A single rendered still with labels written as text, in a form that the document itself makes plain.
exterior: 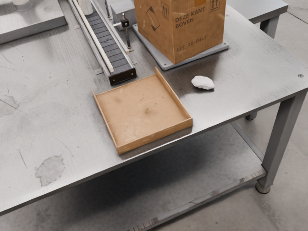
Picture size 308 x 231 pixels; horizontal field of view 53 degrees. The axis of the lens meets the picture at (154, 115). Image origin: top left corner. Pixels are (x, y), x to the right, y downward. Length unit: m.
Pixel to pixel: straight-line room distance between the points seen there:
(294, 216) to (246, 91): 0.90
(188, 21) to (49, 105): 0.60
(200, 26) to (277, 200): 1.08
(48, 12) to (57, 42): 0.22
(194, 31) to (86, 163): 0.62
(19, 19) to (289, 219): 1.71
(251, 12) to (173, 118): 0.75
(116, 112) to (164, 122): 0.18
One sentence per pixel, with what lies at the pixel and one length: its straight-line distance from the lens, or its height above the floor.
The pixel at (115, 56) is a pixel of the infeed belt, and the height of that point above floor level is 0.88.
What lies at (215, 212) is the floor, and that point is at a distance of 1.78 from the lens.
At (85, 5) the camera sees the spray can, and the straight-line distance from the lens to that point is 1.55.
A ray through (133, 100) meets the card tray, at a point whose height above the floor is 0.83.
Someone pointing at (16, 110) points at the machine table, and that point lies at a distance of 1.25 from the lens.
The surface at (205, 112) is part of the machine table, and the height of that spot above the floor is 0.83.
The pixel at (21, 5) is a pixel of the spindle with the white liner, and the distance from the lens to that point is 1.76.
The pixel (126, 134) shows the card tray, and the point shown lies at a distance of 1.01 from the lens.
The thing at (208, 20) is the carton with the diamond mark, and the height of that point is 0.98.
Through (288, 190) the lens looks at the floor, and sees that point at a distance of 1.91.
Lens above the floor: 1.61
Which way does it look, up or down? 48 degrees down
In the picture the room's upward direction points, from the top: 8 degrees counter-clockwise
